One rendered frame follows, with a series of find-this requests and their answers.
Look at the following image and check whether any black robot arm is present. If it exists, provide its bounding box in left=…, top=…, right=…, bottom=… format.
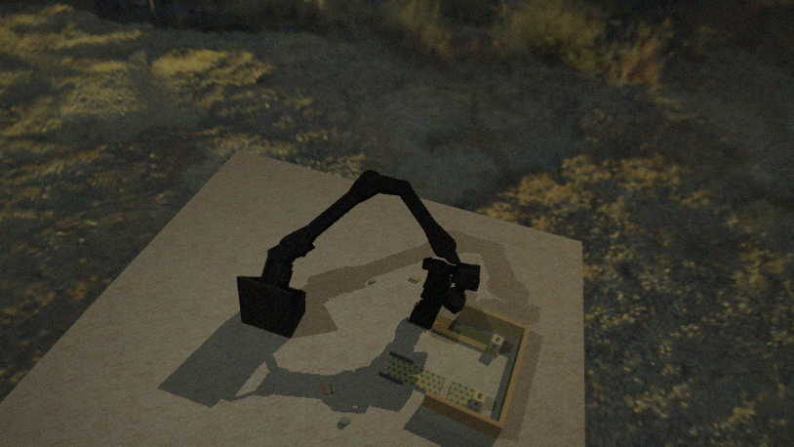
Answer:
left=258, top=170, right=481, bottom=314

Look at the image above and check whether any tan strip with teal dots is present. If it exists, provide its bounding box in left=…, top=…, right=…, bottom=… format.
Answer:
left=385, top=357, right=434, bottom=391

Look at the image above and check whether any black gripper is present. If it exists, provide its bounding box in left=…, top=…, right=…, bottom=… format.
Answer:
left=410, top=275, right=453, bottom=329

